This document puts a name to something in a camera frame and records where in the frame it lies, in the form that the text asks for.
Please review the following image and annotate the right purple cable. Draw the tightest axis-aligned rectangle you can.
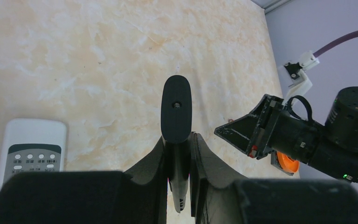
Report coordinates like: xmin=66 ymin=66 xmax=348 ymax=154
xmin=313 ymin=27 xmax=358 ymax=58

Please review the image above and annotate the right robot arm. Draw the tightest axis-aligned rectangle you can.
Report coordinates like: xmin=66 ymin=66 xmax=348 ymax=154
xmin=214 ymin=86 xmax=358 ymax=182

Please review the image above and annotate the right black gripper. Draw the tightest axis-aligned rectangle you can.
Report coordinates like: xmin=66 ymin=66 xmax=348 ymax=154
xmin=214 ymin=94 xmax=283 ymax=160

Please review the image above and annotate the white remote control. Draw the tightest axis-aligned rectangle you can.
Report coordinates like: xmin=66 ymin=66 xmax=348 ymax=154
xmin=0 ymin=118 xmax=68 ymax=190

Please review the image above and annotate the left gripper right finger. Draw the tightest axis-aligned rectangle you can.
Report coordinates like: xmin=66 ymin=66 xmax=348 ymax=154
xmin=190 ymin=133 xmax=358 ymax=224

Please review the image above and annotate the orange tape roll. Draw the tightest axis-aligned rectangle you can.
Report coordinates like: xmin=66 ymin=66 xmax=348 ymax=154
xmin=276 ymin=152 xmax=300 ymax=173

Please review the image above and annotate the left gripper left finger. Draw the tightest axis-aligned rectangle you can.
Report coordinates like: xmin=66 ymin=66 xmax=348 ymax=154
xmin=0 ymin=140 xmax=167 ymax=224

